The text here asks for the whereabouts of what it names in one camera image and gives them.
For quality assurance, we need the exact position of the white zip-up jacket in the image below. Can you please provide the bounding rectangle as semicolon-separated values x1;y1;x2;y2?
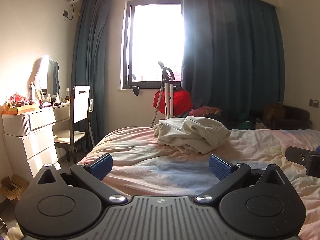
153;115;231;154

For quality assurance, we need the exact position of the pile of colourful clothes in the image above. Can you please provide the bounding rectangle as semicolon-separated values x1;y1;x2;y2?
188;106;253;130

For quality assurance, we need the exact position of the dark armchair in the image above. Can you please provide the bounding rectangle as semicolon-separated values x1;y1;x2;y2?
252;104;313;131

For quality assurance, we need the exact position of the cardboard box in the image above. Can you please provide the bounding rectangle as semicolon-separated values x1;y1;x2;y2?
0;175;28;206

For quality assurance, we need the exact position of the brown paper bag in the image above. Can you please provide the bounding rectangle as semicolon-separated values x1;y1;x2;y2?
263;102;286;127

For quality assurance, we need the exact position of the white vanity dresser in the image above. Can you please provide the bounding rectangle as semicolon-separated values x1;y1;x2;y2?
2;102;70;181

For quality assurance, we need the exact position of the pastel tie-dye bed cover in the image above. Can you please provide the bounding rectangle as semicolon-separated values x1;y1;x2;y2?
82;127;319;239

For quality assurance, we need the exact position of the dark chair white back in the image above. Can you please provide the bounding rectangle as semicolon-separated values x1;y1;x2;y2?
54;85;90;164

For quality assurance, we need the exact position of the wavy vanity mirror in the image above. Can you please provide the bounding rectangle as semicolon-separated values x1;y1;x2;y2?
27;55;60;102

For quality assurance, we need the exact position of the red garment bag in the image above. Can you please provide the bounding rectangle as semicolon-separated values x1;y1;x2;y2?
153;88;193;117

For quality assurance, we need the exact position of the teal curtain right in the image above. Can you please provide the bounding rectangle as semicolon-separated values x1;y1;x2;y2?
181;0;285;115

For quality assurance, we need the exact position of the teal curtain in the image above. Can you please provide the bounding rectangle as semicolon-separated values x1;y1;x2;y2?
71;0;112;143
181;0;285;115

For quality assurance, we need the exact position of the teal curtain left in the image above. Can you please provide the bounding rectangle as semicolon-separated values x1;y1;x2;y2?
71;0;112;143

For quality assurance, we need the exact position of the dark framed window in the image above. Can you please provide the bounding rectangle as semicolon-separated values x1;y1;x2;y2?
122;0;185;89

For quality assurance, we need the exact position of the wall switch plate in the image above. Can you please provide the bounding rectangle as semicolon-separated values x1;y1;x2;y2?
309;99;319;108

